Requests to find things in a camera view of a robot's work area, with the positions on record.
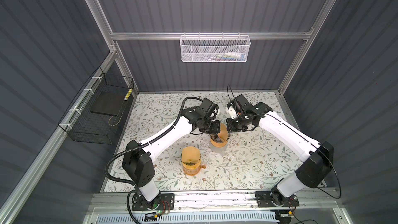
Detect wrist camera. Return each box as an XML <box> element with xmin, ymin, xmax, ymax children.
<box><xmin>226</xmin><ymin>94</ymin><xmax>253</xmax><ymax>119</ymax></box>
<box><xmin>197</xmin><ymin>98</ymin><xmax>219</xmax><ymax>120</ymax></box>

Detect black wire side basket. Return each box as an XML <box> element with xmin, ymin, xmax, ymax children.
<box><xmin>59</xmin><ymin>68</ymin><xmax>134</xmax><ymax>145</ymax></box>

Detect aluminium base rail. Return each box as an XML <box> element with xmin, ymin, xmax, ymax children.
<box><xmin>86</xmin><ymin>188</ymin><xmax>343</xmax><ymax>215</ymax></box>

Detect floral table mat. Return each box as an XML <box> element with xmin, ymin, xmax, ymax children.
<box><xmin>118</xmin><ymin>92</ymin><xmax>301</xmax><ymax>191</ymax></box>

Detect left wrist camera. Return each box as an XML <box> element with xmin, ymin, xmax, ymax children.
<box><xmin>197</xmin><ymin>98</ymin><xmax>219</xmax><ymax>120</ymax></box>

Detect white wire wall basket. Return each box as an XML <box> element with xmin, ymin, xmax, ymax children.
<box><xmin>179</xmin><ymin>33</ymin><xmax>251</xmax><ymax>63</ymax></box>

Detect black corrugated cable conduit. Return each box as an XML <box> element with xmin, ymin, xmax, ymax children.
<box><xmin>104</xmin><ymin>96</ymin><xmax>204</xmax><ymax>224</ymax></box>

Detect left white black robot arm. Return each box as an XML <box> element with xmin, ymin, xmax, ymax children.
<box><xmin>122</xmin><ymin>105</ymin><xmax>220</xmax><ymax>209</ymax></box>

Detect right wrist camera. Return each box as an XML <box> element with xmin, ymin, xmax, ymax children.
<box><xmin>226</xmin><ymin>94</ymin><xmax>253</xmax><ymax>119</ymax></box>

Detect clear frosted glass dripper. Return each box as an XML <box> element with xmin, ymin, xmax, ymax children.
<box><xmin>210</xmin><ymin>146</ymin><xmax>227</xmax><ymax>154</ymax></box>

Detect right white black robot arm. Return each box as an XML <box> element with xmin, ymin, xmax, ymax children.
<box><xmin>226</xmin><ymin>99</ymin><xmax>334</xmax><ymax>206</ymax></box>

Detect black foam pad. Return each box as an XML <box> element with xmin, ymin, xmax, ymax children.
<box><xmin>90</xmin><ymin>92</ymin><xmax>127</xmax><ymax>117</ymax></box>

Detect grey glass dripper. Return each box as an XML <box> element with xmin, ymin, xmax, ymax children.
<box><xmin>210</xmin><ymin>133</ymin><xmax>230</xmax><ymax>144</ymax></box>

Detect yellow marker pen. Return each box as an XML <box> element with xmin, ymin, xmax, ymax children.
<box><xmin>124</xmin><ymin>88</ymin><xmax>133</xmax><ymax>101</ymax></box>

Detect tubes in white basket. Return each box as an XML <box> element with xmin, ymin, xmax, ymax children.
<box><xmin>207</xmin><ymin>52</ymin><xmax>247</xmax><ymax>62</ymax></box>

